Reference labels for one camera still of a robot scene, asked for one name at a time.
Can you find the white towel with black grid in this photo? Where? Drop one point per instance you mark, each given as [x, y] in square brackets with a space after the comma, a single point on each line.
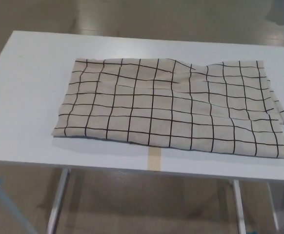
[156, 104]

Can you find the beige tape strip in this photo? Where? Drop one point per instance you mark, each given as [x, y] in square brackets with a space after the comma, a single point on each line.
[154, 158]

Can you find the white metal table leg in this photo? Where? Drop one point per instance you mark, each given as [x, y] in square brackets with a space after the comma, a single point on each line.
[239, 207]
[59, 202]
[273, 207]

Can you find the grey metal frame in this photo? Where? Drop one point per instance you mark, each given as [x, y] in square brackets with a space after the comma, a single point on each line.
[1, 195]

